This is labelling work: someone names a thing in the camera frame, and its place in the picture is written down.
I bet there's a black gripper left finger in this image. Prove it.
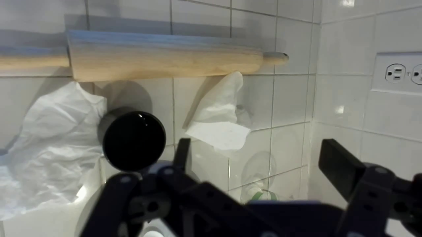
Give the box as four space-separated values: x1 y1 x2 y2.
79 139 263 237

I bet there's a clear drinking glass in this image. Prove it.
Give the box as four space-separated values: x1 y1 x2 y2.
228 152 276 205

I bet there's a white tissue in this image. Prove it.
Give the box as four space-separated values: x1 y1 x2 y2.
185 73 250 151

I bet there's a wooden rolling pin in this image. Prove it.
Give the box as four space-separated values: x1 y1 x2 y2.
0 31 288 82

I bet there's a white wall power outlet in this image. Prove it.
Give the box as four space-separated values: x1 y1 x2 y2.
371 52 422 94

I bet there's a black cup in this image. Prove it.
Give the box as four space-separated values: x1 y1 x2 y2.
97 107 166 172

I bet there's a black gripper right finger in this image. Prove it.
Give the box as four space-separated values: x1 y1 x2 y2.
317 139 422 237

